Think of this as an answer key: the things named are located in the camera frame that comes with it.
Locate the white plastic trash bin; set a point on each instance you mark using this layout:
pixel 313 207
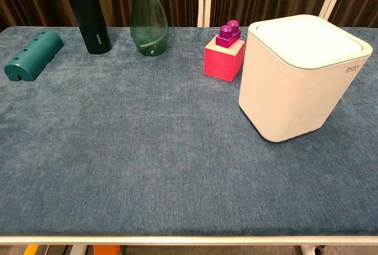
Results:
pixel 283 95

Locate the white plastic container lid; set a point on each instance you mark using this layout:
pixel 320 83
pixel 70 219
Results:
pixel 307 41

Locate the blue velvet table cloth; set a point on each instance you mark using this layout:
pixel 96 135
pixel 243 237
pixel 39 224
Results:
pixel 147 137

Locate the pink foam cube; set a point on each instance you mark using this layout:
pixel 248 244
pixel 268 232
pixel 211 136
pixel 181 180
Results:
pixel 221 61

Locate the purple toy building brick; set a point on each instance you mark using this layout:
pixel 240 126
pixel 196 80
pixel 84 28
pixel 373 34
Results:
pixel 227 35

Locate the green transparent glass vase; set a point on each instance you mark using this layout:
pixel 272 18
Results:
pixel 149 22

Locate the dark green thermos bottle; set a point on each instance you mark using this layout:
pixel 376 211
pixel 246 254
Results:
pixel 88 13

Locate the orange object under table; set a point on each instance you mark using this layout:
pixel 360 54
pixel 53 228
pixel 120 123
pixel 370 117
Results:
pixel 107 250

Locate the teal half-cylinder holder with holes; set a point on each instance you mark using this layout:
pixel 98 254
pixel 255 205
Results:
pixel 32 57

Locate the yellow object under table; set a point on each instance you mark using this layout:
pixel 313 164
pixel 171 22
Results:
pixel 30 250

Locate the white table frame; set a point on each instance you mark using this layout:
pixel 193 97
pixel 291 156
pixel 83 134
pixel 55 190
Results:
pixel 189 241

